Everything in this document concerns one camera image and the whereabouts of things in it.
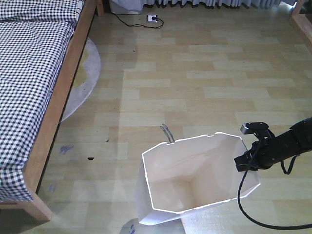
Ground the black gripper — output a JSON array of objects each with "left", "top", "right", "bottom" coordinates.
[{"left": 234, "top": 141, "right": 280, "bottom": 172}]

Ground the white plastic trash bin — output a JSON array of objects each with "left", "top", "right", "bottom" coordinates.
[{"left": 135, "top": 132, "right": 260, "bottom": 226}]

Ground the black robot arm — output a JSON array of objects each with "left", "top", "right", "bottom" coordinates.
[{"left": 234, "top": 118, "right": 312, "bottom": 172}]

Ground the light grey curtain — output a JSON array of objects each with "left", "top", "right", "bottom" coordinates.
[{"left": 109, "top": 0, "right": 281, "bottom": 14}]

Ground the white floor socket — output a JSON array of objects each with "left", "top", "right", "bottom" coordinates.
[{"left": 146, "top": 15, "right": 158, "bottom": 23}]

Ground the round grey rug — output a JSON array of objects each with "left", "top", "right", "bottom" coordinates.
[{"left": 60, "top": 38, "right": 101, "bottom": 122}]

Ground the black white checkered bedding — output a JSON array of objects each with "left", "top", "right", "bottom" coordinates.
[{"left": 0, "top": 0, "right": 85, "bottom": 201}]

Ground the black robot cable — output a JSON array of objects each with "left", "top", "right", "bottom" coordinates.
[{"left": 237, "top": 156, "right": 312, "bottom": 230}]

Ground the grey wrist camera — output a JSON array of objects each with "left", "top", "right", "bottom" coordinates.
[{"left": 240, "top": 122, "right": 274, "bottom": 140}]

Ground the black floor power cable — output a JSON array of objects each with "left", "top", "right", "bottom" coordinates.
[{"left": 112, "top": 12, "right": 165, "bottom": 29}]

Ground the wooden bed frame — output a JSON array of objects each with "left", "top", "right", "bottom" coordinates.
[{"left": 0, "top": 0, "right": 104, "bottom": 221}]

